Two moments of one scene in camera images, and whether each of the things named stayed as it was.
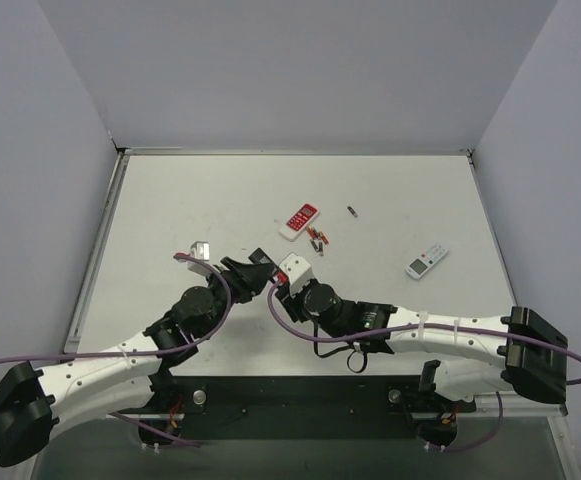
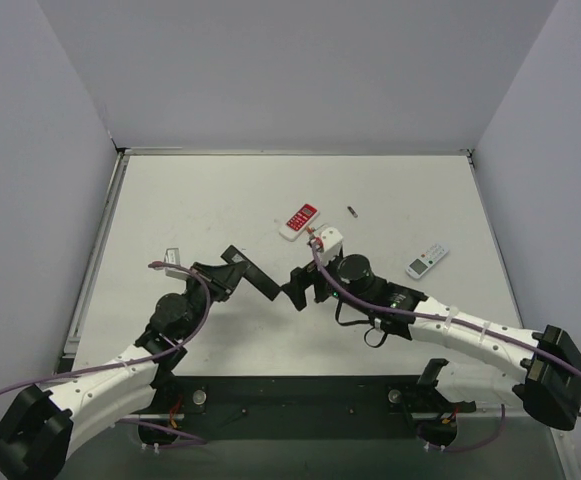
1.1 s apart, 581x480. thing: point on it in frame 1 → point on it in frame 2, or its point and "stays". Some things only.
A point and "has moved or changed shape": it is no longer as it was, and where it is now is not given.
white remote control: x=426 y=261 stays
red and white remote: x=298 y=221 stays
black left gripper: x=240 y=275 → x=220 y=279
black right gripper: x=286 y=298 → x=311 y=282
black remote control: x=259 y=257 has moved or changed shape
